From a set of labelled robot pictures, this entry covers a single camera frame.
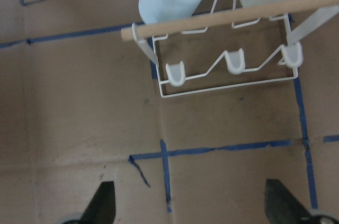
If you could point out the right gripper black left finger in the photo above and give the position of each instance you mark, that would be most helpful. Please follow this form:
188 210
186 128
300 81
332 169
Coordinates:
102 207

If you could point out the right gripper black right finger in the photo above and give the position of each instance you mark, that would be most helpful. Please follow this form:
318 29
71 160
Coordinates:
281 206

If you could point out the white wire cup rack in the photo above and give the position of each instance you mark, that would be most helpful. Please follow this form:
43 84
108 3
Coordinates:
298 17

